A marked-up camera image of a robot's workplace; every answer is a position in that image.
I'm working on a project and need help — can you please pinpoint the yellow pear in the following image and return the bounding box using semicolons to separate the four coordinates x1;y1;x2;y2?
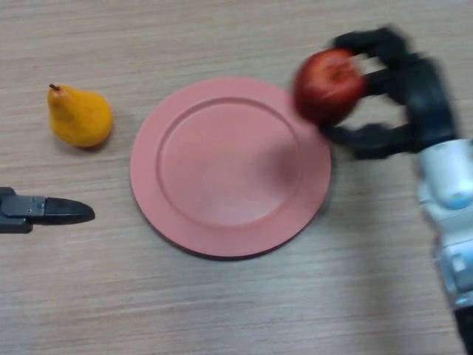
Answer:
47;84;114;149

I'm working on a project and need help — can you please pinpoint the pink round plate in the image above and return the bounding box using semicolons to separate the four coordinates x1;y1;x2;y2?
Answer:
129;76;333;260

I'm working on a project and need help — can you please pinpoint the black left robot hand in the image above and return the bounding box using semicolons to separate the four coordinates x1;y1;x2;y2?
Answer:
0;187;96;234

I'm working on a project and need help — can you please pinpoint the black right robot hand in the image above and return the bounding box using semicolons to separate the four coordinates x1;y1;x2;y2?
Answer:
319;25;459;160

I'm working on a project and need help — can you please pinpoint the red apple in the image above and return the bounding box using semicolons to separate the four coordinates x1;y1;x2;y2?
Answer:
293;47;367;126

